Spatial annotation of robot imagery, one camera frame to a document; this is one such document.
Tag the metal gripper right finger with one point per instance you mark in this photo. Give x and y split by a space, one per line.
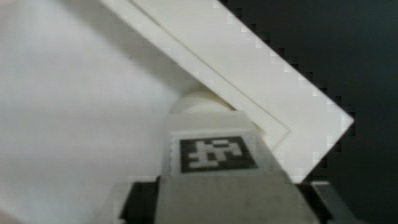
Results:
328 204

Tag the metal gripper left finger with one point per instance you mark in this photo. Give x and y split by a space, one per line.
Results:
134 198

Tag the white table leg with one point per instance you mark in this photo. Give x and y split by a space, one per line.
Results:
225 185

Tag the white square table top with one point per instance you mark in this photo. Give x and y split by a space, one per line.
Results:
104 59

